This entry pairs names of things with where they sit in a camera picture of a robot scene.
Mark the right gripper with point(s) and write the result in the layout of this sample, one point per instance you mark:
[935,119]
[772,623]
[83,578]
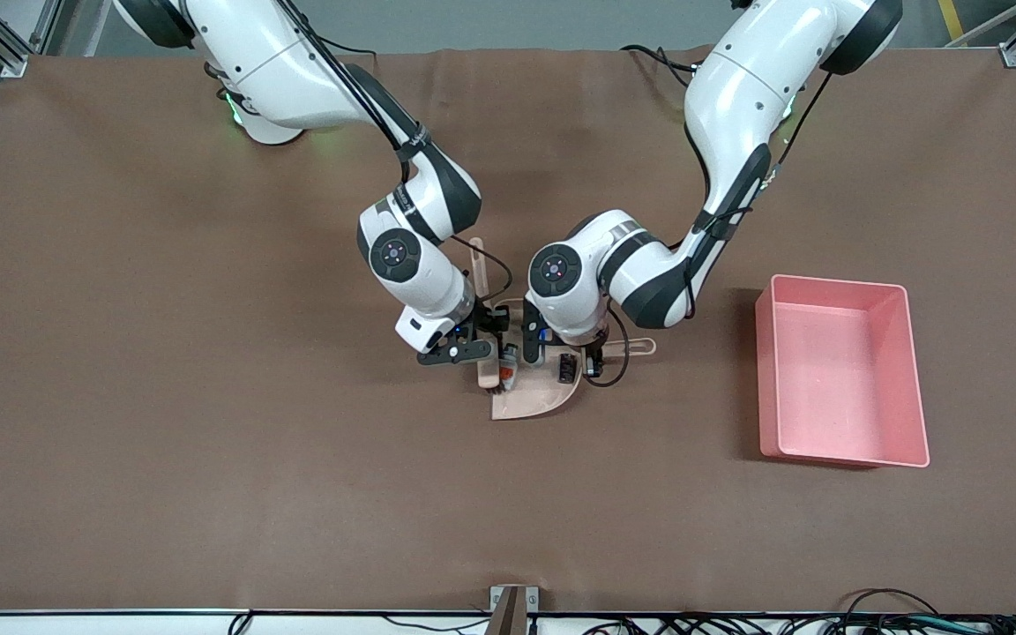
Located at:
[496,323]

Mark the small dark electronic component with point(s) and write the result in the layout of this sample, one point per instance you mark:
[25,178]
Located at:
[568,369]

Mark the beige hand brush black bristles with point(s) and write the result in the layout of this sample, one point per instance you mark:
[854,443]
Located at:
[489,375]

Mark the small white electrical connector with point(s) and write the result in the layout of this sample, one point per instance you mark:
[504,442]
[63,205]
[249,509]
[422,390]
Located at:
[506,375]

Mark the beige plastic dustpan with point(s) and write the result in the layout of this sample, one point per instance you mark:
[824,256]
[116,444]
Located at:
[534,401]

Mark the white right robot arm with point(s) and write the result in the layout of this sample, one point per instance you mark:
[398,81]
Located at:
[296,79]

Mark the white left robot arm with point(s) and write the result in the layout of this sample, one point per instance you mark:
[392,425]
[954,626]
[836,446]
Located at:
[737,97]

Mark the pink plastic bin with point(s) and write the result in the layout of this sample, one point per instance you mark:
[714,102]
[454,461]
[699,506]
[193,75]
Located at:
[834,379]

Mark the large table cover mat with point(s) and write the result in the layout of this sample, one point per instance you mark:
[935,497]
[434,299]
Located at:
[296,494]

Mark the grey metal bracket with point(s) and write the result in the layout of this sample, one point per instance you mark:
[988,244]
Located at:
[533,598]

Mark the white table edge rail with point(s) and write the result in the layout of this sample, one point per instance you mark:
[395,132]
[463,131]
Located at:
[120,624]

